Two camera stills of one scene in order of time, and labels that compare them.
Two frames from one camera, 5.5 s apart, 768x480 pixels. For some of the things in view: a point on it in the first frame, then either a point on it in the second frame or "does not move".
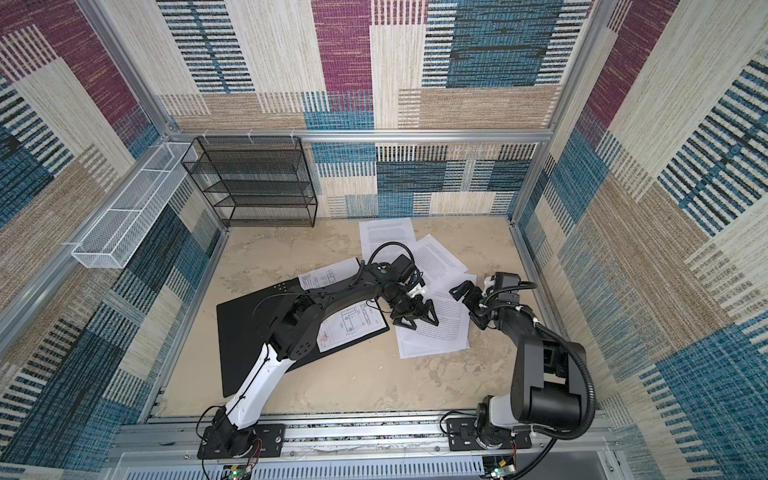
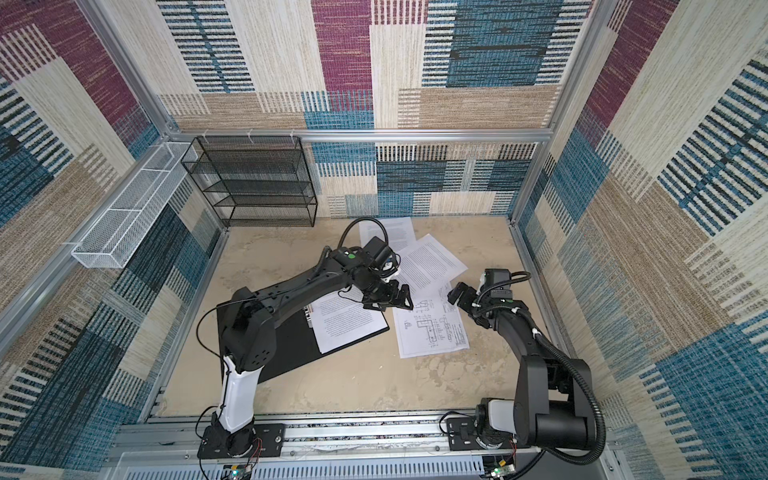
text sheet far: (374, 234) does not move
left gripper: (408, 322) → (390, 298)
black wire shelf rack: (255, 181) does not move
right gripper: (469, 300) does not move
